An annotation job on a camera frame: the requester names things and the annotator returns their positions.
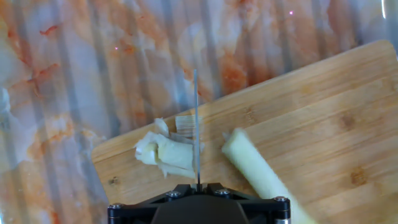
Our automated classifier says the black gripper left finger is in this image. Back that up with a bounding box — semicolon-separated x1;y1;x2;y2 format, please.
107;183;195;224

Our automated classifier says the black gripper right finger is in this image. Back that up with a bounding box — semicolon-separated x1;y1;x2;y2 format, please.
201;182;292;224

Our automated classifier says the long scallion stalk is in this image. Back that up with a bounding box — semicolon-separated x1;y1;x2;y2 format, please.
221;127;318;224

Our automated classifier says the steel kitchen knife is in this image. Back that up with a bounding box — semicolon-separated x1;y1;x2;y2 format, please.
192;68;201;191

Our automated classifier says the cut white scallion chunk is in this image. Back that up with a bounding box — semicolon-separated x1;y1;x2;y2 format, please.
134;117;197;180

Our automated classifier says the wooden cutting board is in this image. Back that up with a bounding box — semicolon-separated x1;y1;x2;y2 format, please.
91;39;398;224

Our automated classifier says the translucent scallion skin piece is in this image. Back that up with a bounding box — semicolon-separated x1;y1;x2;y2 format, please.
175;114;205;138

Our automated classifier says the orange marble pattern mat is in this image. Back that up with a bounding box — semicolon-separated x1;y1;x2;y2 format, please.
0;0;398;224

